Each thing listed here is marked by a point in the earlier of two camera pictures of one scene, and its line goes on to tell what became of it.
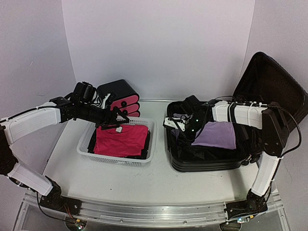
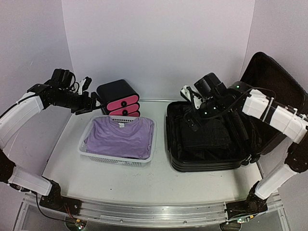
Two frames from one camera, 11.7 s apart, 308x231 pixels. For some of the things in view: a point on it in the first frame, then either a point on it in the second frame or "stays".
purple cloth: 220,134 -> 133,140
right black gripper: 188,139 -> 189,122
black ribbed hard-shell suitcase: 264,80 stays
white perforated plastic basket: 151,124 stays
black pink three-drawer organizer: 127,99 stays
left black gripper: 108,119 -> 85,107
